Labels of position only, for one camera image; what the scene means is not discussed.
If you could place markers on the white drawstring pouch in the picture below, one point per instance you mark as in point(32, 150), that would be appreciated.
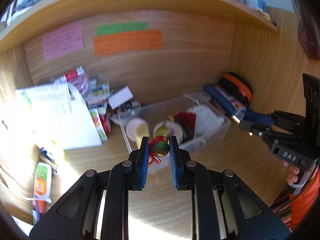
point(206, 119)

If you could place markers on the blue patchwork pencil case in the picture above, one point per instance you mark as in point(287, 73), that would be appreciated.
point(224, 99)

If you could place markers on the stack of books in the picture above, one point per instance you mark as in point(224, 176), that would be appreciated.
point(96, 99)

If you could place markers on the white paper sheets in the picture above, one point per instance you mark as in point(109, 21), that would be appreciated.
point(51, 113)

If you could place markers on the orange sticky note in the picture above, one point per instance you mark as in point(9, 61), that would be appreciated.
point(127, 41)

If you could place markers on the pink sticky note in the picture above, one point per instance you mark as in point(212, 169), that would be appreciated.
point(62, 41)

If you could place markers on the red velvet pouch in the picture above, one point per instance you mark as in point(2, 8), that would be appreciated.
point(187, 122)

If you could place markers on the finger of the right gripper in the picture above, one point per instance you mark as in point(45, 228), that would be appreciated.
point(255, 118)
point(254, 128)

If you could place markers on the gourd charm with tassel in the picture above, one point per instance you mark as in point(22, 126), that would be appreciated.
point(158, 145)

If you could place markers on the green sticky note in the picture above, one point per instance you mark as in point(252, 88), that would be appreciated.
point(121, 27)

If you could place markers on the bowl of small trinkets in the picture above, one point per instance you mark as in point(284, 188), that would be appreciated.
point(125, 109)

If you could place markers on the small grey green box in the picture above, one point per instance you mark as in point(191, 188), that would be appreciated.
point(238, 115)

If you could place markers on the wooden shelf board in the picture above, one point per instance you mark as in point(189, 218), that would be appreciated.
point(49, 14)

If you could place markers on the small white cardboard box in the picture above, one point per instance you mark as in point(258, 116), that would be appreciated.
point(119, 98)

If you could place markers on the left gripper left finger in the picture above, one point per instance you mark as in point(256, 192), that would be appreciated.
point(129, 175)

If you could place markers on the yellow cylindrical bottle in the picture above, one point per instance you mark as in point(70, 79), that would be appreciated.
point(141, 131)

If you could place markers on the orange juice pouch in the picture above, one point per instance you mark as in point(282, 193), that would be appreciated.
point(43, 180)

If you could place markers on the round cream jar purple label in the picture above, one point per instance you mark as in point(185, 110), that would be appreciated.
point(174, 129)

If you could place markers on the clear plastic storage bin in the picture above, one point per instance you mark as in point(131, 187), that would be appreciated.
point(165, 111)

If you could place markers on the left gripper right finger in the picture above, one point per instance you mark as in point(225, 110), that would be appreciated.
point(189, 175)

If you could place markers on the person's right hand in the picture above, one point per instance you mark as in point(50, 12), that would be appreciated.
point(291, 172)

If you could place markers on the black orange zip case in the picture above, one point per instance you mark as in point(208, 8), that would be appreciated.
point(238, 87)

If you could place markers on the bag with pink cord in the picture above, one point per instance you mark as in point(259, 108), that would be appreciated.
point(77, 77)

